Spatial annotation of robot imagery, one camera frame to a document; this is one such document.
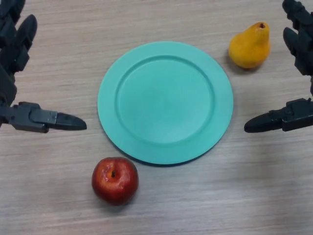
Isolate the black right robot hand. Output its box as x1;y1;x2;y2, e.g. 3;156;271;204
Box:
244;0;313;134

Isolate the red apple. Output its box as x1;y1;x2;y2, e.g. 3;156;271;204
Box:
91;157;139;206

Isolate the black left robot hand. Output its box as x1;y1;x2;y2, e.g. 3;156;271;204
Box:
0;0;88;134

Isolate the yellow pear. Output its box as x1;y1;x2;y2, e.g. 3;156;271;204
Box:
228;21;271;71

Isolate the green round plate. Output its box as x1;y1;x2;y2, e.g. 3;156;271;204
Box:
97;41;234;168

